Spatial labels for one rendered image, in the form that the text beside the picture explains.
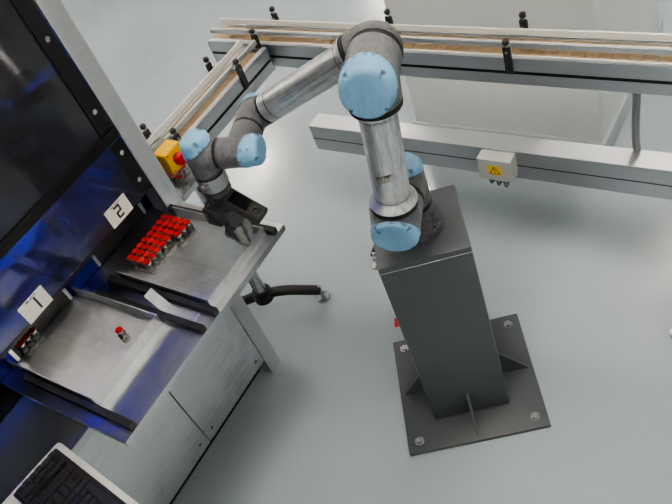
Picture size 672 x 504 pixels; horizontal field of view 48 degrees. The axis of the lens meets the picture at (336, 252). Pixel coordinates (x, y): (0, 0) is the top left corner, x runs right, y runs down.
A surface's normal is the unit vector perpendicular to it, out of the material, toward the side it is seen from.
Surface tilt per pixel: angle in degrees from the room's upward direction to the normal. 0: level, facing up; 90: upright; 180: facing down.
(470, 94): 90
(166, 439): 90
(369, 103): 83
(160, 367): 0
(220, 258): 0
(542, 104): 90
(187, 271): 0
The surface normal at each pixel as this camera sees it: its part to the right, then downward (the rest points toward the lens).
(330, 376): -0.29, -0.66
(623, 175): -0.48, 0.73
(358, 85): -0.18, 0.65
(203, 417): 0.83, 0.19
